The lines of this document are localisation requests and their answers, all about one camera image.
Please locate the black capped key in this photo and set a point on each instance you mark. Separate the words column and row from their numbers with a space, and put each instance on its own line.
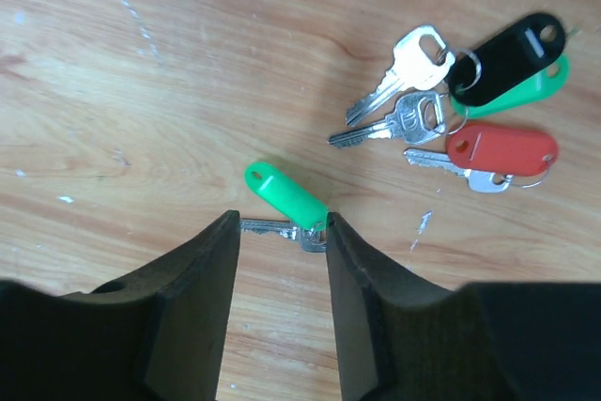
column 422, row 59

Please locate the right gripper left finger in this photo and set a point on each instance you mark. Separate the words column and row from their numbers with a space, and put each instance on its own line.
column 156, row 333

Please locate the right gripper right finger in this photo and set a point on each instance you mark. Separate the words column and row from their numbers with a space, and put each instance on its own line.
column 401, row 337

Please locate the red capped key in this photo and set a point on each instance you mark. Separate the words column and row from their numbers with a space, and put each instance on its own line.
column 492, row 158

